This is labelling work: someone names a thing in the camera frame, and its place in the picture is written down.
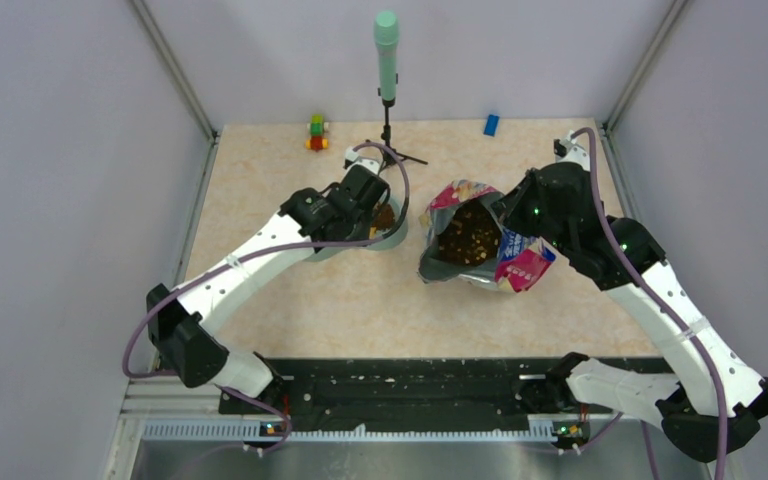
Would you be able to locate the green double pet bowl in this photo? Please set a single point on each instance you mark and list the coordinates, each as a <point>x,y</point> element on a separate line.
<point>388,241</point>

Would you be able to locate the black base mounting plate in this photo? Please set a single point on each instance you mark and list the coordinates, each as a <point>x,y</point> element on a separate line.
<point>415,395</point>

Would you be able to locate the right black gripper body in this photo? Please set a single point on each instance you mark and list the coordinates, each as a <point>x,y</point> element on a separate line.
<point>523,215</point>

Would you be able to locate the black tripod microphone stand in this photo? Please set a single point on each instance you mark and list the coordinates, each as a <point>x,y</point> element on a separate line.
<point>391,155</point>

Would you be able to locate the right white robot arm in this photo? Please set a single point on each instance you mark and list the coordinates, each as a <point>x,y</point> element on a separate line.
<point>710,401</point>

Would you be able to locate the green microphone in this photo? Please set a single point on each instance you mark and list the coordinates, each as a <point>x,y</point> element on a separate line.
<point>386,34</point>

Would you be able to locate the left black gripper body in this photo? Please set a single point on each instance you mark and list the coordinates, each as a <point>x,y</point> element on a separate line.
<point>362,225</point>

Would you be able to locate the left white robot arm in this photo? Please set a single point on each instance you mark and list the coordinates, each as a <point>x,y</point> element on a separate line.
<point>183,322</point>

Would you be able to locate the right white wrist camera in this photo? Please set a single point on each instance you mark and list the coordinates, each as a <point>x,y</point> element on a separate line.
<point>569,151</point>

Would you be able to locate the cat food bag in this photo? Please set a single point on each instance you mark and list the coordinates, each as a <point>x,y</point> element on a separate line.
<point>466,240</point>

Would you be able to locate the blue block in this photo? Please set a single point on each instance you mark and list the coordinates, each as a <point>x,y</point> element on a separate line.
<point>491,125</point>

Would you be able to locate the colourful toy block figure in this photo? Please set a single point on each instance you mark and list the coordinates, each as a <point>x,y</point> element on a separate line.
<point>317,130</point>

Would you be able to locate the grey cable duct strip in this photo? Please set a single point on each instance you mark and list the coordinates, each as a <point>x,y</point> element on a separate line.
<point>251,431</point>

